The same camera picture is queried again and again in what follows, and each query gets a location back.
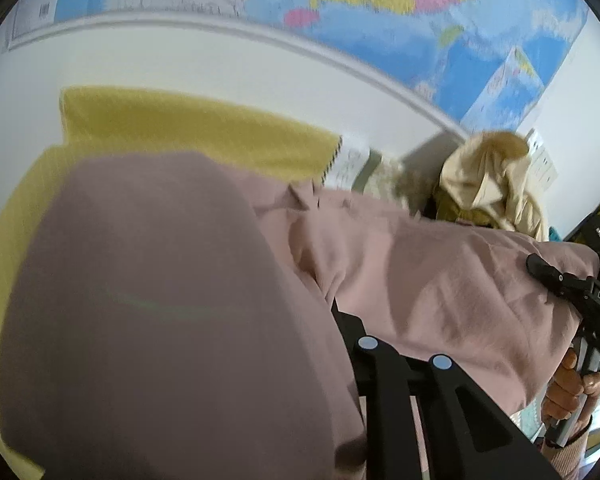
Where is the colourful wall map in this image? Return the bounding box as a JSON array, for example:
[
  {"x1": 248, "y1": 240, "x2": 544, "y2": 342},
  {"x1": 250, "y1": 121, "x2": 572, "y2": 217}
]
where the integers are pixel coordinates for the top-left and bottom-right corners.
[{"x1": 5, "y1": 0, "x2": 591, "y2": 133}]

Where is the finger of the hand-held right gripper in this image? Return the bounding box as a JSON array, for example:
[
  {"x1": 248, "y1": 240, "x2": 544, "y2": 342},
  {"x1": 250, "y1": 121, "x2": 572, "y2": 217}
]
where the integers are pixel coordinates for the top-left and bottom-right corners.
[{"x1": 526, "y1": 252, "x2": 597, "y2": 298}]

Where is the olive yellow garment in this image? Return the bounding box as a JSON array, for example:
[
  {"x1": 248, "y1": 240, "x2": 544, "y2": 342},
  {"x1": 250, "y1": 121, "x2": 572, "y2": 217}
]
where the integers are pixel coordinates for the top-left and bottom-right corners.
[{"x1": 432, "y1": 192, "x2": 496, "y2": 228}]

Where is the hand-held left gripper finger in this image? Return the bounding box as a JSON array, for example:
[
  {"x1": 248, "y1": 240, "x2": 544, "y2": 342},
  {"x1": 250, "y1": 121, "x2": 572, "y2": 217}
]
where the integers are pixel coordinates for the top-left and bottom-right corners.
[{"x1": 330, "y1": 297, "x2": 563, "y2": 480}]

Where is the person's right hand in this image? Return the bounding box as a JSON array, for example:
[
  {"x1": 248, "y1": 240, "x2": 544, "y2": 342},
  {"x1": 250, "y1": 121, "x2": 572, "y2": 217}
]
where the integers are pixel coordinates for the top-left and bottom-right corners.
[{"x1": 544, "y1": 347, "x2": 600, "y2": 423}]

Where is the person's right forearm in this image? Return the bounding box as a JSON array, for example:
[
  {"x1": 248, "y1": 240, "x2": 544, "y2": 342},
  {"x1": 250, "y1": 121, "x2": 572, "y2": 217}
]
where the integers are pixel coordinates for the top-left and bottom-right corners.
[{"x1": 532, "y1": 420, "x2": 593, "y2": 480}]

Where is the pink jacket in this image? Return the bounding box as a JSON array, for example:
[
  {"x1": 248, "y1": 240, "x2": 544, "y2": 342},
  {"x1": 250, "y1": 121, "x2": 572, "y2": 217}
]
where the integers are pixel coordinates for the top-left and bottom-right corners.
[{"x1": 0, "y1": 150, "x2": 600, "y2": 480}]

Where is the beige garment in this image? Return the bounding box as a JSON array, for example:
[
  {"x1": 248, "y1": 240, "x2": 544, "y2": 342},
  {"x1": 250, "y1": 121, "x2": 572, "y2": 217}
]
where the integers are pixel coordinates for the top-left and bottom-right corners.
[{"x1": 439, "y1": 130, "x2": 551, "y2": 241}]

